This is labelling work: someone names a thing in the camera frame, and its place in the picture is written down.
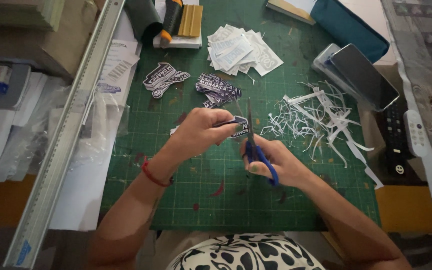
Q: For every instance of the person's left hand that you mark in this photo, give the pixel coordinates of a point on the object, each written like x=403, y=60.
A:
x=195, y=129

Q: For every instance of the person's right hand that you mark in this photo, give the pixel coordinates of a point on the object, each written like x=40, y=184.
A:
x=283, y=161

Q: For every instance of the purple printed sticker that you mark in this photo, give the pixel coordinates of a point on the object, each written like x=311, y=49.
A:
x=239, y=126

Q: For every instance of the heap of purple cut stickers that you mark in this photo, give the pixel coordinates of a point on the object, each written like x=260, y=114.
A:
x=218, y=90

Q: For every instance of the pile of white paper strips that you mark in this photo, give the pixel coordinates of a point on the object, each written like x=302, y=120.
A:
x=321, y=120

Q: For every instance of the green cutting mat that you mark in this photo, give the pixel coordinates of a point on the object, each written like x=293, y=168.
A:
x=238, y=195

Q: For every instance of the stack of arrow-shaped purple stickers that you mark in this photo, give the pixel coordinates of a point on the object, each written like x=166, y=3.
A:
x=163, y=78

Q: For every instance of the pile of white cut stickers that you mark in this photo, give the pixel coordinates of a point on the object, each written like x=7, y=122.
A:
x=240, y=50

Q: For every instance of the white printed sticker sheet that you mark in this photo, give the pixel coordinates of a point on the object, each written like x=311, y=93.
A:
x=118, y=67

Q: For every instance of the black white patterned shirt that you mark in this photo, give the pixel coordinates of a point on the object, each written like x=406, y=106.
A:
x=244, y=253

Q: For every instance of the clear plastic bag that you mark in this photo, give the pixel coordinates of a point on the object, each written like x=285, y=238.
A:
x=88, y=123

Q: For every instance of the gold plastic squeegee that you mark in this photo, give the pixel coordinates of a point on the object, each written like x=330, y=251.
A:
x=190, y=20

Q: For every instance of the black orange utility knife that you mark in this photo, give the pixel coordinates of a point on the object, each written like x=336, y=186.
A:
x=171, y=20

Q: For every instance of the black remote control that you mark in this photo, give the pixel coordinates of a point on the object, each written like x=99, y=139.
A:
x=394, y=138

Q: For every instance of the black smartphone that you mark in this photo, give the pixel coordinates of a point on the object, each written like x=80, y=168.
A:
x=364, y=77

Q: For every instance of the dark green vinyl roll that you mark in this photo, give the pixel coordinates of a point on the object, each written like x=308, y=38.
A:
x=143, y=18

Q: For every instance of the long metal ruler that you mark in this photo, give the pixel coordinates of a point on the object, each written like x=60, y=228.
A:
x=64, y=138

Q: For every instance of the white remote control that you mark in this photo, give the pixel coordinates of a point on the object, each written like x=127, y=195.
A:
x=415, y=133

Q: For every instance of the teal fabric pouch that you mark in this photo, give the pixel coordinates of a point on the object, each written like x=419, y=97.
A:
x=347, y=28

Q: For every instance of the yellow-edged notebook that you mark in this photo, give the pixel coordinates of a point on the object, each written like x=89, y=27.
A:
x=289, y=7

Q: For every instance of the grey patterned cloth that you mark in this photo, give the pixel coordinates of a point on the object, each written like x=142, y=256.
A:
x=422, y=56

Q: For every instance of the cardboard box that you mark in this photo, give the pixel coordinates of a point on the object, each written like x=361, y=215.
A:
x=36, y=33

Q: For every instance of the grey box with label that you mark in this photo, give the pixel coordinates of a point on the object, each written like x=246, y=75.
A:
x=0, y=84

